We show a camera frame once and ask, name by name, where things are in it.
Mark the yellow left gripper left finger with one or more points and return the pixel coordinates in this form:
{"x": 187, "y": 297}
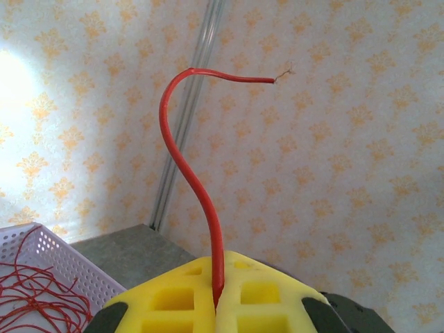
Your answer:
{"x": 173, "y": 298}

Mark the aluminium frame post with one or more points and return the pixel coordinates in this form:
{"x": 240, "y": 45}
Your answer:
{"x": 204, "y": 34}

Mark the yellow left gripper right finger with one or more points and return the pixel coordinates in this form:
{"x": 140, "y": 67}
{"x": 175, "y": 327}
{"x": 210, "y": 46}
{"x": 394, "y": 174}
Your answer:
{"x": 260, "y": 295}

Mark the lilac perforated plastic basket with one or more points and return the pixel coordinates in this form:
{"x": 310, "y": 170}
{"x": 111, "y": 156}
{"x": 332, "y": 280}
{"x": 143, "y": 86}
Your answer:
{"x": 86, "y": 274}

